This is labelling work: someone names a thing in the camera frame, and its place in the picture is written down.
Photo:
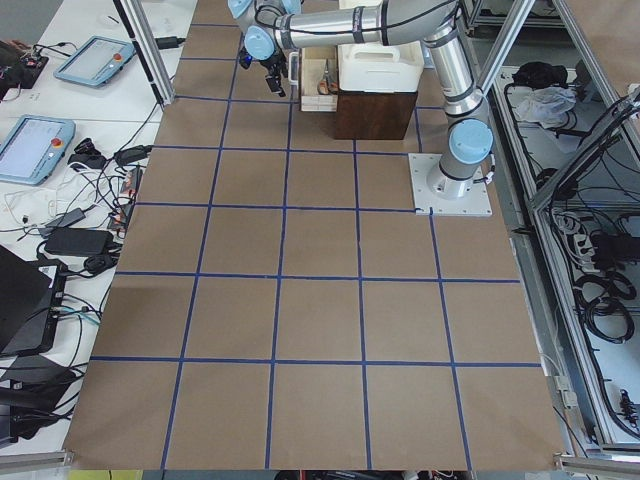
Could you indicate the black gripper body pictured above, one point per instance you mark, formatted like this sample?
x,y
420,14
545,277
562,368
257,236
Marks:
x,y
270,65

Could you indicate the light wooden drawer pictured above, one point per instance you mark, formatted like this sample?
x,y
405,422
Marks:
x,y
306,67

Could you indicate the grey orange handled scissors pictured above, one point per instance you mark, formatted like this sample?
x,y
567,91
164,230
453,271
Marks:
x,y
327,85

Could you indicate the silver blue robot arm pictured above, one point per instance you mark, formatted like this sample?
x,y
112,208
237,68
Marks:
x,y
272,28

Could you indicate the dark brown wooden cabinet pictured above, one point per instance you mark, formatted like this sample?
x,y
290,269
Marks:
x,y
373,116

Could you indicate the white plastic lidded bin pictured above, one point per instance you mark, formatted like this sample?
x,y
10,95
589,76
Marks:
x,y
375,68

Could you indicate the black power adapter brick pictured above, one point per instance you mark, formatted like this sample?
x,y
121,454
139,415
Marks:
x,y
169,42

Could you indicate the blue teach pendant far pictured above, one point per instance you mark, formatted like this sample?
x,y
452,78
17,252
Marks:
x,y
96,62

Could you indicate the blue teach pendant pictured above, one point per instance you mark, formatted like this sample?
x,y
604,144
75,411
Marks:
x,y
96,62
34,147

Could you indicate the brown paper table mat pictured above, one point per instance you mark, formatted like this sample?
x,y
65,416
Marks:
x,y
279,304

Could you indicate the blue teach pendant near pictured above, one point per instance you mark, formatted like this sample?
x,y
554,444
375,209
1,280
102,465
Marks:
x,y
34,147

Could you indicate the large black power brick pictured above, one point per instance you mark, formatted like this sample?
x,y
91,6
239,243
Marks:
x,y
77,242

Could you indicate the white crumpled cloth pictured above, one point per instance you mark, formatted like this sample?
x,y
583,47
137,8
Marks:
x,y
548,107

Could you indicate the black laptop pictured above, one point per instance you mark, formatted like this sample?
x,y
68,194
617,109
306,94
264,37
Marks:
x,y
30,293

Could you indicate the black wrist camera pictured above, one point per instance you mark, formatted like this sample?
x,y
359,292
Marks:
x,y
245,59

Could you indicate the aluminium frame post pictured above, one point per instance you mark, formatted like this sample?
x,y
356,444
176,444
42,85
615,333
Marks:
x,y
138,29

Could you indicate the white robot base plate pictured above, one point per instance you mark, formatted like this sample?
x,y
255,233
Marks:
x,y
436,194

